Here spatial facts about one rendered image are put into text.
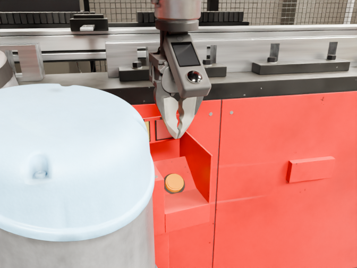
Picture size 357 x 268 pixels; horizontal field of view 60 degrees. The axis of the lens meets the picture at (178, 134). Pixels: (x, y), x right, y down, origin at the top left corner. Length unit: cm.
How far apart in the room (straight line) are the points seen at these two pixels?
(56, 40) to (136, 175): 100
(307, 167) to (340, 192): 21
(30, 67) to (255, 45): 63
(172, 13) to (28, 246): 40
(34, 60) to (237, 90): 54
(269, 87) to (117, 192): 75
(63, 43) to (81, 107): 95
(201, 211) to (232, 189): 37
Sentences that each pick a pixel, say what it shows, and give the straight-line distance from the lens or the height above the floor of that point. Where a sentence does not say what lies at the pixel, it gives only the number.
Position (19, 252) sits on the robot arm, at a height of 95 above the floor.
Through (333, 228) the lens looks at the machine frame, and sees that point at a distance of 129.
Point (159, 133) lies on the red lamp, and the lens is 68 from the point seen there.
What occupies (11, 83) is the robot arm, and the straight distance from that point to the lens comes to 30.
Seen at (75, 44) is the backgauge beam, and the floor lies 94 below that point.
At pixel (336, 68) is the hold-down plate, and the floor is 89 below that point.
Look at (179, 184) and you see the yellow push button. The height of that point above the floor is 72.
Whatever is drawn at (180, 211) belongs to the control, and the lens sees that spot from 60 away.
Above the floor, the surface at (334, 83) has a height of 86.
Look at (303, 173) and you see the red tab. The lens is 104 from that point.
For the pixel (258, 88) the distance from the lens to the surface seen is 87.
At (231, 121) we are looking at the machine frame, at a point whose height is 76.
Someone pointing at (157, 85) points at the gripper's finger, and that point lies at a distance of 52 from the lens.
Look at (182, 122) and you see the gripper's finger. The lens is 57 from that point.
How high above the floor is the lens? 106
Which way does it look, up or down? 23 degrees down
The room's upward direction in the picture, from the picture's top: straight up
